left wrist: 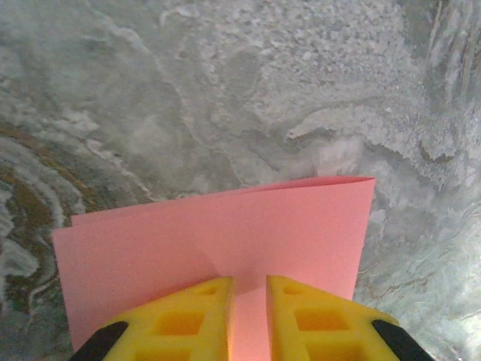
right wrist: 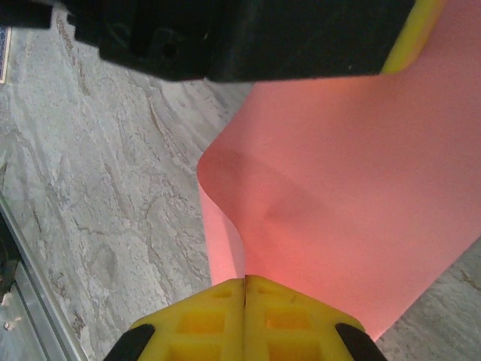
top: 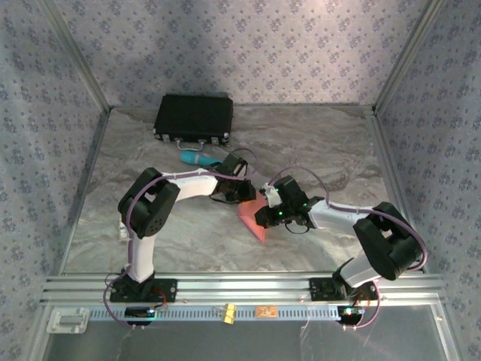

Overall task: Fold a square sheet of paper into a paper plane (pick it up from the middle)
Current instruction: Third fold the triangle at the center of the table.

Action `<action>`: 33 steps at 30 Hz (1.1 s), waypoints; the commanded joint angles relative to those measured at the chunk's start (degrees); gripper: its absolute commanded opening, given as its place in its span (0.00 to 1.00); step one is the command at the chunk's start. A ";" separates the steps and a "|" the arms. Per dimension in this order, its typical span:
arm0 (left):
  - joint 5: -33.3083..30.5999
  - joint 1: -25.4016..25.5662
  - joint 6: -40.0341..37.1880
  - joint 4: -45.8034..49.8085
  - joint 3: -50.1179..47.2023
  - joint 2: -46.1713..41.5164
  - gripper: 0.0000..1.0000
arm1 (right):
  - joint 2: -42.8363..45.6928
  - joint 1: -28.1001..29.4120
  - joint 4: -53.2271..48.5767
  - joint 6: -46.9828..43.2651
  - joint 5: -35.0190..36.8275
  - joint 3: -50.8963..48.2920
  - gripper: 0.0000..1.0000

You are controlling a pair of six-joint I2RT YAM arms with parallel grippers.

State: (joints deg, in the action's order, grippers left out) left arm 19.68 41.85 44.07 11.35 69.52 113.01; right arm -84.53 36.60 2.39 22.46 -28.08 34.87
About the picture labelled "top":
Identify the black right controller board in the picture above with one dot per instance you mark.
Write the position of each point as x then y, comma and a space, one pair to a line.
349, 312

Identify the white metal bracket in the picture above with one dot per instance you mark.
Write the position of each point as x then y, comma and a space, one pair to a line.
67, 320

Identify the yellow binder clip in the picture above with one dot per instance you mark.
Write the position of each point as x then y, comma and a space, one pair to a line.
229, 314

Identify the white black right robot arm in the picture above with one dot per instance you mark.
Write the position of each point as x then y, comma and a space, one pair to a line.
338, 218

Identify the black briefcase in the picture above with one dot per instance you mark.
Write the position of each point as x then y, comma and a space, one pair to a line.
193, 116

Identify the aluminium frame post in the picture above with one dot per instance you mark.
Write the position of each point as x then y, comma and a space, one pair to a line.
406, 56
82, 62

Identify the teal marker pen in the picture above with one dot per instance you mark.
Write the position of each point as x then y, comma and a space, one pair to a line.
195, 158

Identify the black controller board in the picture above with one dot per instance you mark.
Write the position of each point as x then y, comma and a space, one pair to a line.
349, 312
137, 312

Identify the orange label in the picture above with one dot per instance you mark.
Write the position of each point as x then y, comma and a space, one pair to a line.
267, 311

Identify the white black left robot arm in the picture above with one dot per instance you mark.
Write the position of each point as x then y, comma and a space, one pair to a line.
195, 186

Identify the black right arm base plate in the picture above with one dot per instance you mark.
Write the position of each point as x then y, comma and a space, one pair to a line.
319, 289

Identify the aluminium side rail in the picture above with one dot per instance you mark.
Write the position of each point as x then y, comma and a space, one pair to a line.
386, 150
87, 188

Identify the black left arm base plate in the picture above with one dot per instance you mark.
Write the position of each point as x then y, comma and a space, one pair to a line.
169, 289

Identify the black left controller board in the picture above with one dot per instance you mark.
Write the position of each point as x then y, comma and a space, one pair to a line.
137, 312

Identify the aluminium mounting rail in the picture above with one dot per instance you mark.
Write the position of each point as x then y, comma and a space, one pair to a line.
244, 286

